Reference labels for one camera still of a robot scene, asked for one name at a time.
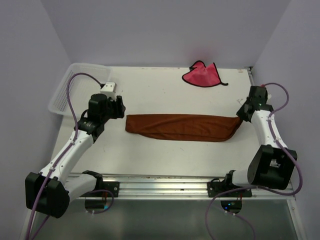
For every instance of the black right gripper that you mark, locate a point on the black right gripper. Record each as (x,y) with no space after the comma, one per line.
(240,112)

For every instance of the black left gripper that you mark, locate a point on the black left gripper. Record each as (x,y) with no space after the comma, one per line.
(119,108)

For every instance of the brown towel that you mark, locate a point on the brown towel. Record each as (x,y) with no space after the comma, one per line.
(183,127)

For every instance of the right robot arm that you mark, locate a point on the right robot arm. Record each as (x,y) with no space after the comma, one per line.
(273,164)

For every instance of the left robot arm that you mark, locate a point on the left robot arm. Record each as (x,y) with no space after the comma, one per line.
(48,191)

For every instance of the white plastic basket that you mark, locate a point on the white plastic basket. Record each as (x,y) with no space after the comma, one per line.
(81,88)

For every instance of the pink towel black trim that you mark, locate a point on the pink towel black trim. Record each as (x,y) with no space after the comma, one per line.
(203,76)

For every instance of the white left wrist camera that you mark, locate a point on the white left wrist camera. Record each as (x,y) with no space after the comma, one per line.
(109,89)

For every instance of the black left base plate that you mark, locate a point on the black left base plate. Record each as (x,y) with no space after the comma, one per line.
(112,186)

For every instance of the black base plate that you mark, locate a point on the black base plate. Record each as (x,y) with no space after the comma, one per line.
(217,186)
(112,186)

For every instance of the aluminium mounting rail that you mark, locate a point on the aluminium mounting rail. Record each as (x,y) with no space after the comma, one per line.
(152,187)

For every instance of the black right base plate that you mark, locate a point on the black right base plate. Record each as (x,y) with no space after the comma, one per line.
(217,186)

